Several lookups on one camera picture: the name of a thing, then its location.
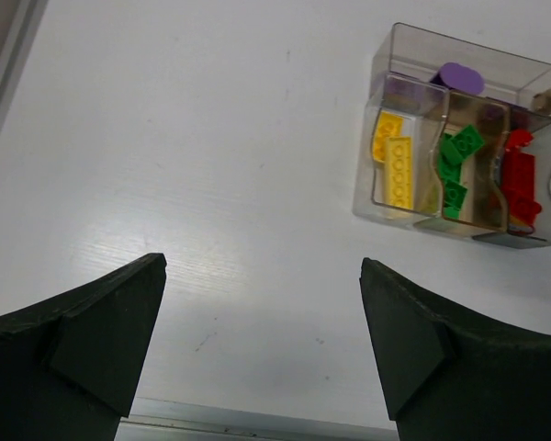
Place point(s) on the green rounded lego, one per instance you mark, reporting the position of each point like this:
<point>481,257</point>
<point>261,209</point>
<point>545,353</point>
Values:
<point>456,148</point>

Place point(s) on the small clear container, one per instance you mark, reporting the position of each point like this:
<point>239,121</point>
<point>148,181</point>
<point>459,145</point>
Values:
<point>369,202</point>

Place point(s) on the long clear container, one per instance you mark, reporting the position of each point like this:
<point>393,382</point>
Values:
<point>420,53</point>

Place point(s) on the purple tan flower lego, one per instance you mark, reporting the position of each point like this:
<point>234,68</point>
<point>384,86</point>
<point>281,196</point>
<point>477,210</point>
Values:
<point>411,95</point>

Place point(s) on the long yellow lego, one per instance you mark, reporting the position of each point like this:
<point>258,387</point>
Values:
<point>398,175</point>

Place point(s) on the purple rounded lego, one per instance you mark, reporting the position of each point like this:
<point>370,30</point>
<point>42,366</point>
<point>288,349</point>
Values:
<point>453,75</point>

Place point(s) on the green rectangular lego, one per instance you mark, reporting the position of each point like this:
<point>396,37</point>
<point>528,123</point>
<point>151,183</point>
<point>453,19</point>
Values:
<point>447,171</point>

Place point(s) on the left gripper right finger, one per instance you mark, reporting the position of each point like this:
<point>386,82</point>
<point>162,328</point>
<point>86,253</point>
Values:
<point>450,373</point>

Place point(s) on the yellow lego brick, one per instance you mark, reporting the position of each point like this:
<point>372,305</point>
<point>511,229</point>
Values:
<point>388,125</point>

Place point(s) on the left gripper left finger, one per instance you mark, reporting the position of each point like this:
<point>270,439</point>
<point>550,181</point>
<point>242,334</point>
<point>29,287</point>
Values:
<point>70,365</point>

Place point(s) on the tan translucent container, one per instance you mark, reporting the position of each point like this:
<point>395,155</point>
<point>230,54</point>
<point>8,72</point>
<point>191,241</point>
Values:
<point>483,209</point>

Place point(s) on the red rounded lego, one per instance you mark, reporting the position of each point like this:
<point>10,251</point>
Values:
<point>517,140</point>

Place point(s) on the small green square lego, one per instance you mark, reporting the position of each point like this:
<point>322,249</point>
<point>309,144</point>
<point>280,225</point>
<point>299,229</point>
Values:
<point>454,198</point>

